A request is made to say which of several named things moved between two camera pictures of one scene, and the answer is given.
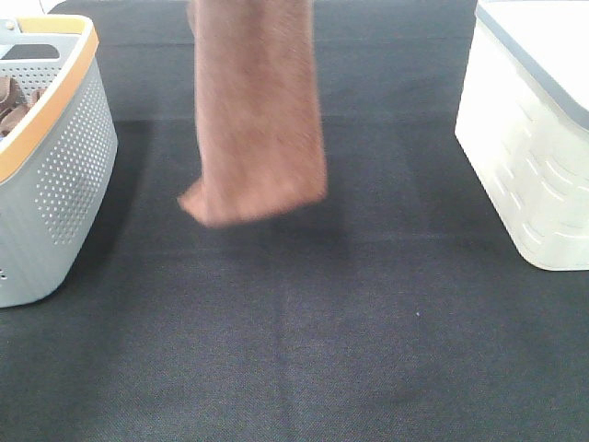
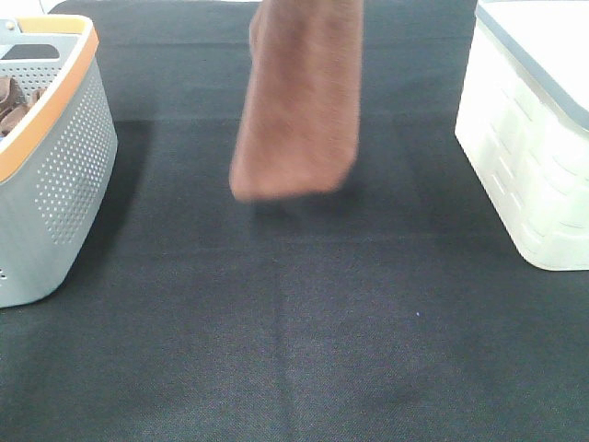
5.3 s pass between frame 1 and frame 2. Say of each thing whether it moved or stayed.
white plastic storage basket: stayed
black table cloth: stayed
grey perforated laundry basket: stayed
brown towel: moved
